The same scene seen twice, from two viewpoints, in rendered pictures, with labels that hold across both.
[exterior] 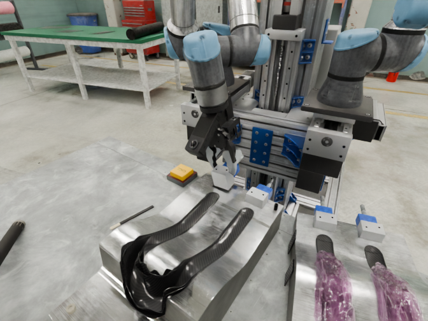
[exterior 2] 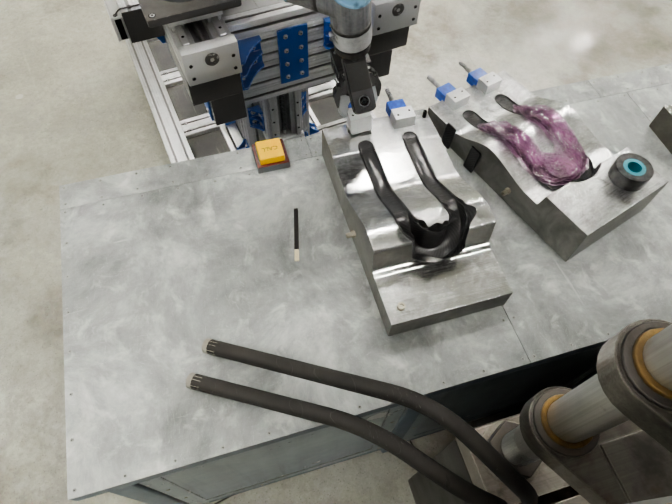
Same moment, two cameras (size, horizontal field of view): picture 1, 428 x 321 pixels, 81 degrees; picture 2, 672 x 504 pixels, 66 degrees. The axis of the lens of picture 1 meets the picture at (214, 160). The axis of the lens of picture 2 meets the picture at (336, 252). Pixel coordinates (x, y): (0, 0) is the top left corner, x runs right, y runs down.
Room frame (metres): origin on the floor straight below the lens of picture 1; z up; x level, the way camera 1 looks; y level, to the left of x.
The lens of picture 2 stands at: (0.10, 0.69, 1.78)
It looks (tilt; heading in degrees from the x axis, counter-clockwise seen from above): 59 degrees down; 306
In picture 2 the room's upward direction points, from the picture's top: 3 degrees clockwise
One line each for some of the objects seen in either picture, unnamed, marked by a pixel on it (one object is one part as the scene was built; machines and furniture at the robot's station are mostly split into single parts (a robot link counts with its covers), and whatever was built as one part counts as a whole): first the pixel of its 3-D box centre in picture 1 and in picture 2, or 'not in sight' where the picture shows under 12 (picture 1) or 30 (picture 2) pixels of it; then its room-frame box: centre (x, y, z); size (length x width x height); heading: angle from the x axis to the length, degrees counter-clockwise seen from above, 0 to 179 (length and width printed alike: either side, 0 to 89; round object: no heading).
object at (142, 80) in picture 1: (98, 58); not in sight; (4.21, 1.83, 0.51); 2.40 x 1.13 x 1.02; 70
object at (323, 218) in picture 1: (323, 212); (444, 91); (0.50, -0.30, 0.86); 0.13 x 0.05 x 0.05; 162
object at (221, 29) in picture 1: (215, 41); not in sight; (1.11, -0.01, 1.20); 0.13 x 0.12 x 0.14; 101
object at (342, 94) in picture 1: (342, 86); not in sight; (0.88, -0.45, 1.09); 0.15 x 0.15 x 0.10
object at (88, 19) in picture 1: (86, 34); not in sight; (7.40, 3.38, 0.48); 0.64 x 0.54 x 0.97; 72
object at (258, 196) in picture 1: (263, 191); (395, 107); (0.55, -0.14, 0.89); 0.13 x 0.05 x 0.05; 145
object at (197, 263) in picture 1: (193, 235); (415, 185); (0.37, 0.05, 0.92); 0.35 x 0.16 x 0.09; 145
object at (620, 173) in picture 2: not in sight; (630, 172); (0.03, -0.28, 0.93); 0.08 x 0.08 x 0.04
